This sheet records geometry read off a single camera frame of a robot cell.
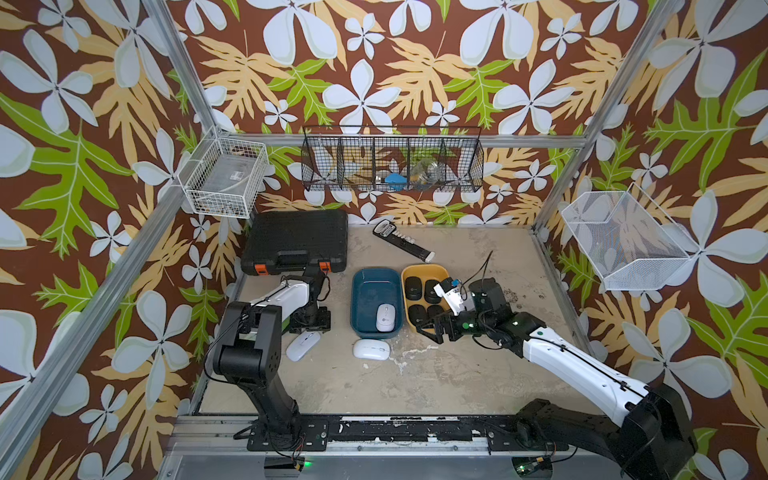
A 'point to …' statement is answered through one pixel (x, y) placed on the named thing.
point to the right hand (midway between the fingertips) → (425, 323)
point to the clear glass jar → (425, 172)
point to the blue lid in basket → (396, 181)
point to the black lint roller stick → (387, 230)
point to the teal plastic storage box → (371, 287)
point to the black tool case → (293, 240)
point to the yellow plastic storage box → (421, 299)
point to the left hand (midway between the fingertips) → (317, 328)
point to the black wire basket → (392, 158)
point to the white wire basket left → (224, 174)
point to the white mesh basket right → (632, 244)
